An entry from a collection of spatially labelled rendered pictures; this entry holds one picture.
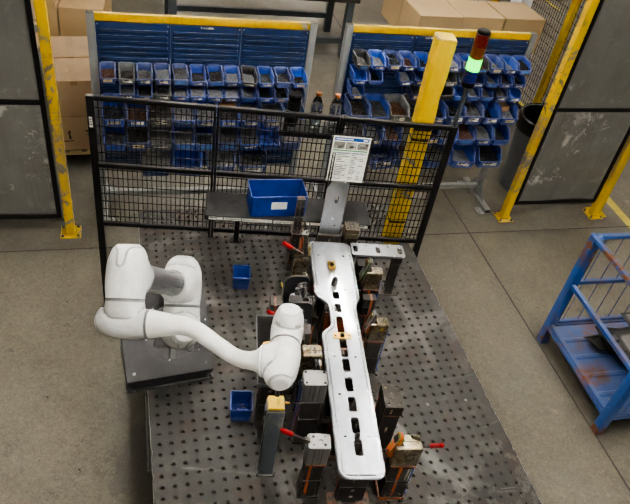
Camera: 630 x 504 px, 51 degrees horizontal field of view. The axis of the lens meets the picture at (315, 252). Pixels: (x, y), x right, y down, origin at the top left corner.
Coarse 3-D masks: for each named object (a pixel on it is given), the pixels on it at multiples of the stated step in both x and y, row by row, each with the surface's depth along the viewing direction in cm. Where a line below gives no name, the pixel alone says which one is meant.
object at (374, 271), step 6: (372, 270) 331; (378, 270) 332; (366, 276) 330; (372, 276) 331; (378, 276) 331; (366, 282) 333; (372, 282) 334; (378, 282) 334; (366, 288) 336; (372, 288) 336; (378, 288) 337; (360, 294) 344; (360, 300) 343
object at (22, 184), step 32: (0, 0) 362; (0, 32) 373; (32, 32) 376; (0, 64) 385; (32, 64) 390; (0, 96) 398; (32, 96) 403; (0, 128) 412; (32, 128) 416; (0, 160) 426; (32, 160) 432; (64, 160) 433; (0, 192) 443; (32, 192) 448; (64, 192) 449
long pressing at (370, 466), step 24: (312, 264) 334; (336, 264) 337; (336, 288) 324; (336, 312) 311; (360, 336) 302; (336, 360) 289; (360, 360) 291; (336, 384) 279; (360, 384) 280; (336, 408) 269; (360, 408) 271; (336, 432) 260; (360, 432) 262; (336, 456) 252; (360, 456) 254
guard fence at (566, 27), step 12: (480, 0) 770; (492, 0) 740; (564, 0) 624; (576, 0) 603; (576, 12) 608; (552, 24) 643; (564, 24) 621; (540, 36) 662; (564, 36) 625; (540, 48) 663; (564, 48) 628; (552, 60) 641; (552, 72) 646; (540, 84) 661; (528, 96) 687; (540, 96) 665
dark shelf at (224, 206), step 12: (216, 192) 364; (216, 204) 356; (228, 204) 358; (240, 204) 359; (312, 204) 369; (348, 204) 373; (360, 204) 375; (216, 216) 349; (228, 216) 350; (240, 216) 351; (264, 216) 354; (276, 216) 356; (288, 216) 357; (312, 216) 360; (348, 216) 365; (360, 216) 366; (360, 228) 362
